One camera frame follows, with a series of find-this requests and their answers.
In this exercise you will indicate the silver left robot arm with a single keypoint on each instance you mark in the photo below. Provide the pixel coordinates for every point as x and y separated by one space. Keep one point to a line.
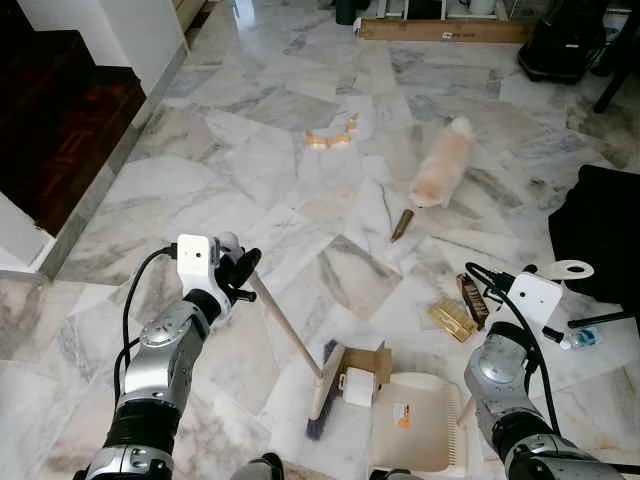
165 350

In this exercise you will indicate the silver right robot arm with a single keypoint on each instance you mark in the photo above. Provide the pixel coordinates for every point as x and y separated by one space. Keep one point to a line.
500 375

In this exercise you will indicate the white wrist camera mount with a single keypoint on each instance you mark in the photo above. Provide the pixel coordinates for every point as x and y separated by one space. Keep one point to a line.
532 305
196 262

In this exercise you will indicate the small brown stick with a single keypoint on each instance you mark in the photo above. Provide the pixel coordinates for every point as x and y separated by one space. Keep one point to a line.
402 226

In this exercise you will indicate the long flat cardboard box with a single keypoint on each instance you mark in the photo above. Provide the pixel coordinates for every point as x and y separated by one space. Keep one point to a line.
445 30

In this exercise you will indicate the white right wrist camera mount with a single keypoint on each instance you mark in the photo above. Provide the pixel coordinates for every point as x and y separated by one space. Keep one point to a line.
532 305

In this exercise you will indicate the grey robot leg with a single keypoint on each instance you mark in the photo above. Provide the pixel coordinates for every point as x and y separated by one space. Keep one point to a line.
262 468
395 474

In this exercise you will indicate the golden snack wrapper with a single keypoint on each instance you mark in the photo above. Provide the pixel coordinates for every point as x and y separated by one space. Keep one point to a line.
453 320

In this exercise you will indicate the grey robot right leg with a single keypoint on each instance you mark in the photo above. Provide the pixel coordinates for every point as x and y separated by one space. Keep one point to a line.
395 474

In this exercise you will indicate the grey robot left leg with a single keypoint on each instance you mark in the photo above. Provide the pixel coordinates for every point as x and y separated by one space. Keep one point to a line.
262 468

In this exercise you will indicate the brown cardboard piece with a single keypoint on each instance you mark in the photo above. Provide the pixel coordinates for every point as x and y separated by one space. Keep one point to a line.
372 360

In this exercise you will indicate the dark wooden staircase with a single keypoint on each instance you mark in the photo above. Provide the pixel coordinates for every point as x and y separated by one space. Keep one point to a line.
70 130

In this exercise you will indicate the black furniture leg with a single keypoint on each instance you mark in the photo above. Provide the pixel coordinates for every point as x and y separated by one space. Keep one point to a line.
615 78

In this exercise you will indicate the dark brown chocolate wrapper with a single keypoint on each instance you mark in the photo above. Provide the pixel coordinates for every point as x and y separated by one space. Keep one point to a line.
473 298

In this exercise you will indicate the small clear water bottle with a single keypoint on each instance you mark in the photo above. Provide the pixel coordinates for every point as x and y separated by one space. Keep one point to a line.
582 338

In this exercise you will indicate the wooden broom with dark bristles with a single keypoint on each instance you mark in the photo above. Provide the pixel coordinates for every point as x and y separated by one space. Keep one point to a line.
325 385

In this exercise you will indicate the fluffy cream dog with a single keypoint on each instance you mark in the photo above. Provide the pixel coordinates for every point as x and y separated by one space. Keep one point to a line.
443 165

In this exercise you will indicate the black bag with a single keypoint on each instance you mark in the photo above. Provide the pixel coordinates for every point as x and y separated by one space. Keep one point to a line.
565 45

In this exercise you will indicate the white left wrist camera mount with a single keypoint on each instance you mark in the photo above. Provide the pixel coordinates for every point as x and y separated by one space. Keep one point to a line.
196 262

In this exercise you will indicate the white paper roll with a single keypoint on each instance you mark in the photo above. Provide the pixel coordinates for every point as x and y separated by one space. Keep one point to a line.
357 388

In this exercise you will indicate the black fabric chair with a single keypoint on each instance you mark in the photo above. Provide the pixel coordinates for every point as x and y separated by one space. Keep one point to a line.
600 230

